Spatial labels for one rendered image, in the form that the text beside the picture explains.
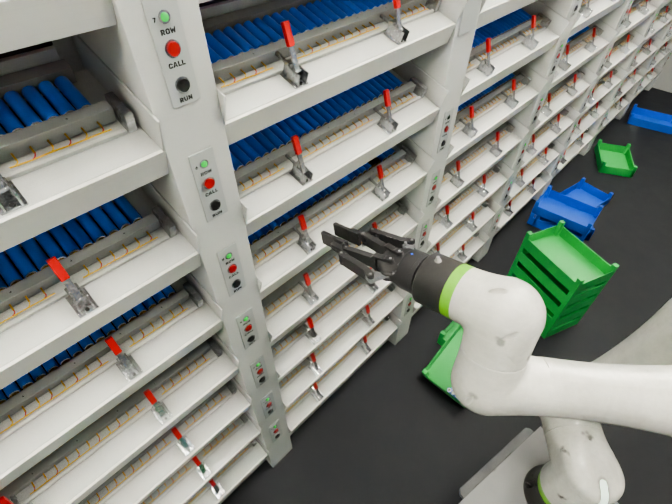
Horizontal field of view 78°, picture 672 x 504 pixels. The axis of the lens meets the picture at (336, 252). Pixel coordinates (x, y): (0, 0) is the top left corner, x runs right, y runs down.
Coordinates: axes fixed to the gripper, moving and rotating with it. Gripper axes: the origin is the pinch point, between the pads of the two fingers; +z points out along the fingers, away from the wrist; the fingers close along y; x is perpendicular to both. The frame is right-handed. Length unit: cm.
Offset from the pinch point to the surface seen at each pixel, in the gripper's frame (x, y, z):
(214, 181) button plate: 21.5, -19.8, 3.5
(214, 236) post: 11.4, -22.0, 6.2
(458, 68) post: 18, 50, 5
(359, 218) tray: -8.5, 16.4, 11.0
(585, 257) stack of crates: -75, 117, -18
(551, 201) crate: -92, 179, 19
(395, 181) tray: -7.2, 33.9, 13.2
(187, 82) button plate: 36.4, -20.1, 0.3
